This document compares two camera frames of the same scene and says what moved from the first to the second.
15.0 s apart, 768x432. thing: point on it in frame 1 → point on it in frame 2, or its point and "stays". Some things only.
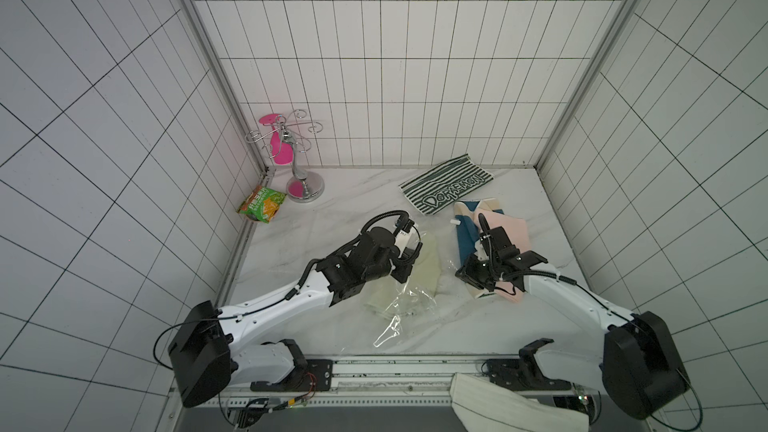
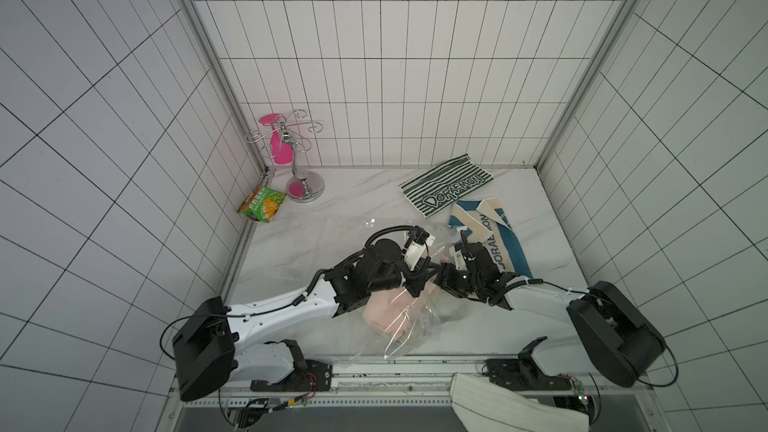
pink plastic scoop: [282, 151] stays
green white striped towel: [446, 183] stays
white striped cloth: [483, 400] stays
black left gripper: [407, 255] → [421, 273]
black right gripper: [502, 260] → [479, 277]
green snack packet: [262, 204] stays
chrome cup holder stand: [302, 186] stays
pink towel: [516, 230] → [394, 311]
